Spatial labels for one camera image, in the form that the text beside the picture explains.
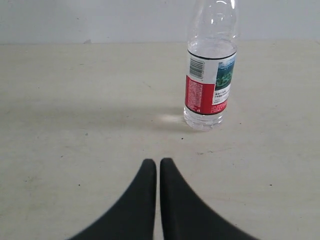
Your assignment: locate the clear plastic water bottle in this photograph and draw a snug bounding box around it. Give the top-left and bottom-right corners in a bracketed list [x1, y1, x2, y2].
[184, 0, 239, 131]

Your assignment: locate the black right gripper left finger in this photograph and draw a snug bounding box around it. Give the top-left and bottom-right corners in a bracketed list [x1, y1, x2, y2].
[71, 159, 157, 240]

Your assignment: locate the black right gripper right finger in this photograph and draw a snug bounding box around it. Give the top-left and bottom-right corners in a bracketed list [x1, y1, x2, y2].
[159, 158, 256, 240]

